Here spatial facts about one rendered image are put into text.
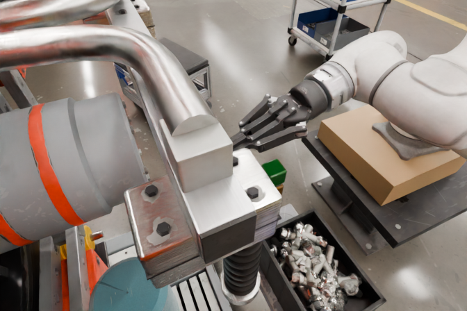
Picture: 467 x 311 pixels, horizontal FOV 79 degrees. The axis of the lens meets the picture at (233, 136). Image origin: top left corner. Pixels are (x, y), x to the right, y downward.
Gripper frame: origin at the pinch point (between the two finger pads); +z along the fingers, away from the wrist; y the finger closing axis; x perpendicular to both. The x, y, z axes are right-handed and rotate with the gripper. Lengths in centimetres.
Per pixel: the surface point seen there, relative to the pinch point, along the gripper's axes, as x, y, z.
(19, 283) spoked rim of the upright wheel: -2.0, 1.4, 40.5
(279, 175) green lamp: 6.2, 7.0, -5.3
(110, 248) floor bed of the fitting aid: 51, -30, 49
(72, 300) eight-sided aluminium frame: -0.6, 8.5, 33.5
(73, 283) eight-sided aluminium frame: -0.4, 6.0, 33.0
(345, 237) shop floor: 80, 9, -28
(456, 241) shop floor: 90, 32, -64
